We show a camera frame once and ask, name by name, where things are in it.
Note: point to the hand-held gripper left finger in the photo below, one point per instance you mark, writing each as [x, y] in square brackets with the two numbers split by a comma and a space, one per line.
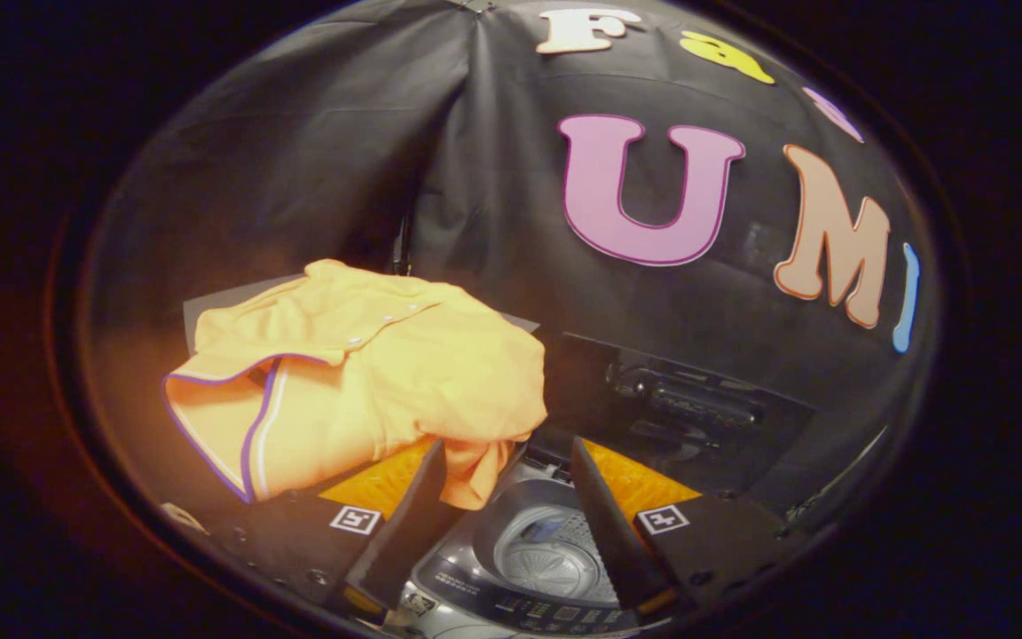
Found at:
[404, 541]

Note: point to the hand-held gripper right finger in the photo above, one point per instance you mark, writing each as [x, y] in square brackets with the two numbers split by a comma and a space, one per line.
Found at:
[613, 532]

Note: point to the grey washing machine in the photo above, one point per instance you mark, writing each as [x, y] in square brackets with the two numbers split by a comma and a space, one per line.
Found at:
[546, 550]

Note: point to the orange polo shirt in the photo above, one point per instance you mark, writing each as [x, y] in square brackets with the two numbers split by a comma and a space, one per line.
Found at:
[404, 373]

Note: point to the black backdrop pole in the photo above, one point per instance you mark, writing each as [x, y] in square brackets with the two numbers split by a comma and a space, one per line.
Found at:
[402, 244]

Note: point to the cabinet with white door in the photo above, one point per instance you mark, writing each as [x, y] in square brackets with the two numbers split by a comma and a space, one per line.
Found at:
[209, 306]

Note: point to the black backdrop cloth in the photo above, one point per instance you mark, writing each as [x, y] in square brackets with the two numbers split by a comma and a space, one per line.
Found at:
[493, 177]

